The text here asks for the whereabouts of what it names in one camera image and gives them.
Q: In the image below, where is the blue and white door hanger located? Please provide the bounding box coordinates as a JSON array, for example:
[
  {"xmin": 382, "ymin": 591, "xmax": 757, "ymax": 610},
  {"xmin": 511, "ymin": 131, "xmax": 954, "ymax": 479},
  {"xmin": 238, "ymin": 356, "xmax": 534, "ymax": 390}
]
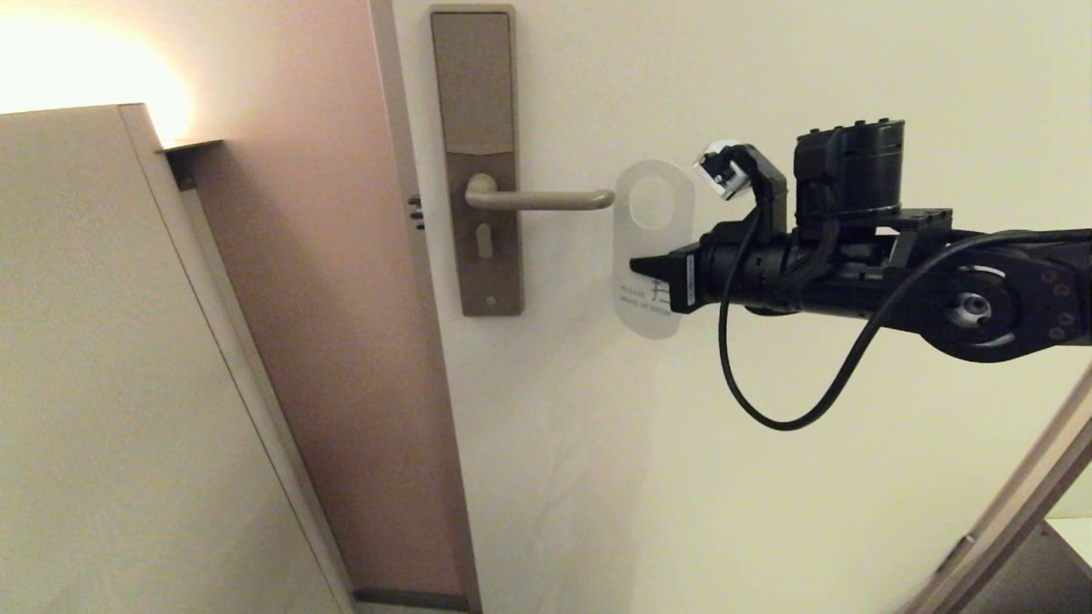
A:
[{"xmin": 612, "ymin": 159, "xmax": 697, "ymax": 341}]

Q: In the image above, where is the white door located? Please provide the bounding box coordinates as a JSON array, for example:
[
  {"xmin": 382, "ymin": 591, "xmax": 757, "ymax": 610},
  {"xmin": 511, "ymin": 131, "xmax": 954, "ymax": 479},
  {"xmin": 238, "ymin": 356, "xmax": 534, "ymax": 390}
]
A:
[{"xmin": 388, "ymin": 0, "xmax": 1092, "ymax": 614}]

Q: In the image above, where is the bronze door lock plate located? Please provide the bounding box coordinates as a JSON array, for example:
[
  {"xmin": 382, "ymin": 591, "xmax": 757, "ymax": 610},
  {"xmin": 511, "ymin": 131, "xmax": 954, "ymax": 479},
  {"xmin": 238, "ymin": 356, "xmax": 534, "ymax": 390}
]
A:
[{"xmin": 429, "ymin": 4, "xmax": 523, "ymax": 318}]

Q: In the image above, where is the small metal trim hinge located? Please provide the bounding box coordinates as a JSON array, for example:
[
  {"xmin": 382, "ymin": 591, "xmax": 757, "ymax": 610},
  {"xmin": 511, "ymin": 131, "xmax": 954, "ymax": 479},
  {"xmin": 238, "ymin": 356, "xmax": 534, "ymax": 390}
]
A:
[{"xmin": 937, "ymin": 535, "xmax": 979, "ymax": 577}]

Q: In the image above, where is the dark grey baseboard strip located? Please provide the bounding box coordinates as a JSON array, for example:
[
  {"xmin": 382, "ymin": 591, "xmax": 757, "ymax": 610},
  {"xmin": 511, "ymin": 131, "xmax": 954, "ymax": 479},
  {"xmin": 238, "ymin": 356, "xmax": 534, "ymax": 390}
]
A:
[{"xmin": 354, "ymin": 588, "xmax": 470, "ymax": 611}]

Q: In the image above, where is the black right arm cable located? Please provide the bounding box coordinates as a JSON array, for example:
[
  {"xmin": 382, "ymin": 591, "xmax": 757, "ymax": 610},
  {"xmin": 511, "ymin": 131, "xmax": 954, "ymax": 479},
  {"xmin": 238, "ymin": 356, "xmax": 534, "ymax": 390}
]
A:
[{"xmin": 718, "ymin": 145, "xmax": 1092, "ymax": 432}]

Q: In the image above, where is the bronze door handle lever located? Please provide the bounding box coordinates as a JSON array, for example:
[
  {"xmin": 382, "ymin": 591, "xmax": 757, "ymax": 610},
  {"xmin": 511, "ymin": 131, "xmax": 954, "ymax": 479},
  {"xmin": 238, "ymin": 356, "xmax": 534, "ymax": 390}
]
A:
[{"xmin": 465, "ymin": 173, "xmax": 616, "ymax": 212}]

